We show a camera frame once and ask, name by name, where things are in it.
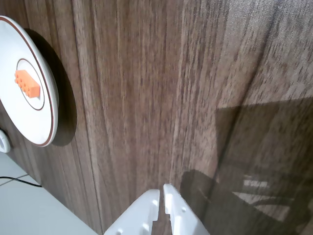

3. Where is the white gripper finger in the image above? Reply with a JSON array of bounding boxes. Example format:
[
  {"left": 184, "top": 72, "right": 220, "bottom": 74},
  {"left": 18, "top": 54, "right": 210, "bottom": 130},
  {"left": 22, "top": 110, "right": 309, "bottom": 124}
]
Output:
[
  {"left": 104, "top": 188, "right": 161, "bottom": 235},
  {"left": 163, "top": 184, "right": 210, "bottom": 235}
]

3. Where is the orange lego block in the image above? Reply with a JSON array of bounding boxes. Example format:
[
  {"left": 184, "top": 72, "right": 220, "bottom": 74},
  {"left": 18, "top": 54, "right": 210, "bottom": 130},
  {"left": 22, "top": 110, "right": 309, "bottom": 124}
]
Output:
[{"left": 14, "top": 70, "right": 41, "bottom": 99}]

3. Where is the white plate with brown rings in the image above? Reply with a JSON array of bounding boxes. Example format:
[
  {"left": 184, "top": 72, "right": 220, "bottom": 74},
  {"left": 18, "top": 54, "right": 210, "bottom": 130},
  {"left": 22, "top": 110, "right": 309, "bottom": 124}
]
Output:
[{"left": 0, "top": 16, "right": 60, "bottom": 147}]

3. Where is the white round stand base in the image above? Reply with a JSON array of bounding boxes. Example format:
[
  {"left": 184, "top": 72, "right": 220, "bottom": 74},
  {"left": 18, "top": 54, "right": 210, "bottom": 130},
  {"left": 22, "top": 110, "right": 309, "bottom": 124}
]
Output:
[{"left": 0, "top": 129, "right": 12, "bottom": 154}]

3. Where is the thin black floor cable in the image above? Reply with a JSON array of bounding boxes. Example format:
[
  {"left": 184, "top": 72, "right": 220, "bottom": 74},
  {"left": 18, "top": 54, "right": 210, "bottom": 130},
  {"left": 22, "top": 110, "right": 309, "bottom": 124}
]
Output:
[{"left": 0, "top": 176, "right": 43, "bottom": 188}]

